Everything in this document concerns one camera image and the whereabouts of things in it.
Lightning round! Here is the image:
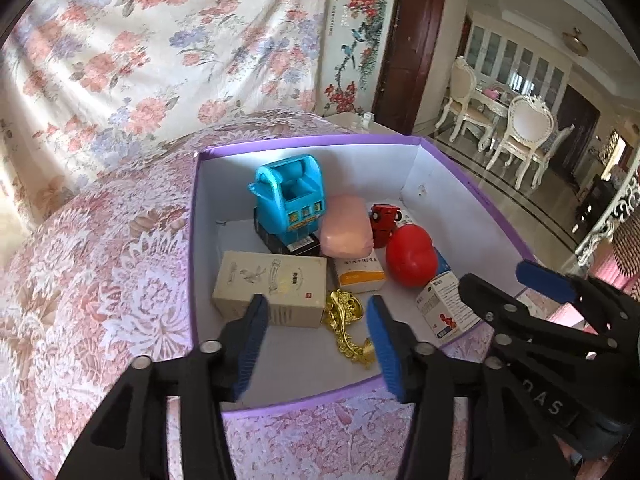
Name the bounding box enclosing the red toy car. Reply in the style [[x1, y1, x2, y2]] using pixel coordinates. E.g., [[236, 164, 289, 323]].
[[369, 203, 405, 248]]

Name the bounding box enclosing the gold ornament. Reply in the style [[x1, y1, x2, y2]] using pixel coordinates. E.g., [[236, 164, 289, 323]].
[[322, 289, 378, 371]]

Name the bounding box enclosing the pink lace tablecloth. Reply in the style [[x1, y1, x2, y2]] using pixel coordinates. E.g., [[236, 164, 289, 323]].
[[0, 110, 591, 480]]

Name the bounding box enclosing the beige carton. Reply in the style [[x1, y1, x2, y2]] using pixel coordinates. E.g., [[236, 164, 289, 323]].
[[212, 251, 328, 329]]

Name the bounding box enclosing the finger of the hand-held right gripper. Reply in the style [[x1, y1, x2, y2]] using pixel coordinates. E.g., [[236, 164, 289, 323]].
[[459, 273, 637, 358], [516, 260, 640, 331]]

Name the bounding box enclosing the bird and flower painting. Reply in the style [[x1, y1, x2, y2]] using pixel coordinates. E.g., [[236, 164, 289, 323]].
[[320, 0, 401, 118]]

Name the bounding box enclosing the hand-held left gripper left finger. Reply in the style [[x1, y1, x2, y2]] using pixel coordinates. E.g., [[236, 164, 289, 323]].
[[60, 293, 271, 480]]

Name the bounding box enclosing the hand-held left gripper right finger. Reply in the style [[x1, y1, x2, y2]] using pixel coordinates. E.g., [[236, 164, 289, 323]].
[[367, 295, 556, 480]]

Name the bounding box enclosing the black carton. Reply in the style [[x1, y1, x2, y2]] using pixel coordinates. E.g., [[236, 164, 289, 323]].
[[254, 210, 322, 256]]

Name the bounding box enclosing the white side table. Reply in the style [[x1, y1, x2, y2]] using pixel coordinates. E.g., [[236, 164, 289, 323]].
[[327, 111, 418, 136]]

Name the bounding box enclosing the white dining table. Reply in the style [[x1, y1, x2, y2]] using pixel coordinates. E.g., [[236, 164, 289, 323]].
[[472, 87, 521, 133]]

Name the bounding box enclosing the blue toy slot machine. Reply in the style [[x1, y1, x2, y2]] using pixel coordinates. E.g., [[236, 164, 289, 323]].
[[248, 156, 328, 246]]

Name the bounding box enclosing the white orange medicine box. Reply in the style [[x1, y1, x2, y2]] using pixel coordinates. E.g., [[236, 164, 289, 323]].
[[334, 255, 387, 293]]

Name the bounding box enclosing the red round ball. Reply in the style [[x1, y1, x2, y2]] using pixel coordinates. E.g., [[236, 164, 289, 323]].
[[385, 225, 437, 288]]

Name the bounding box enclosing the dark wooden door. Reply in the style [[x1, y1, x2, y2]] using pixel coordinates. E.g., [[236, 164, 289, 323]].
[[372, 0, 451, 136]]

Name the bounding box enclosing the blue-edged white packet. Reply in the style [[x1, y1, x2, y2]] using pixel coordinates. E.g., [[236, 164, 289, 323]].
[[432, 247, 453, 277]]

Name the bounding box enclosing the gold ceiling lamp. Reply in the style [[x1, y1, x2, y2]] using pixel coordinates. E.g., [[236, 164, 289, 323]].
[[560, 27, 591, 56]]

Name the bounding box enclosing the purple cardboard box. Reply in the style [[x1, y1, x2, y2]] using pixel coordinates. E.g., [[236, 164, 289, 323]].
[[189, 133, 538, 415]]

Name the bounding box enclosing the white glass-door cabinet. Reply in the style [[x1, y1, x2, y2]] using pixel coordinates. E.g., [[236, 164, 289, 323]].
[[462, 22, 573, 111]]

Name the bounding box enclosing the white blue medicine box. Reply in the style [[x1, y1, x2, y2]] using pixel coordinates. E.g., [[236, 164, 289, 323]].
[[416, 271, 478, 345]]

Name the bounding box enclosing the white ornate dining chair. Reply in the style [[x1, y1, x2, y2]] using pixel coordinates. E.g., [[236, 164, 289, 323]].
[[542, 125, 576, 181], [487, 95, 556, 186], [436, 56, 480, 143]]

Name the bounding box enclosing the floral bedsheet backdrop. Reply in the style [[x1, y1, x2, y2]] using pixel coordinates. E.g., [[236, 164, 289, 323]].
[[0, 0, 336, 241]]

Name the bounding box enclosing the ornate white carved furniture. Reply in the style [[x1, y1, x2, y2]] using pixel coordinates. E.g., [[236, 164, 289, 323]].
[[575, 160, 640, 271]]

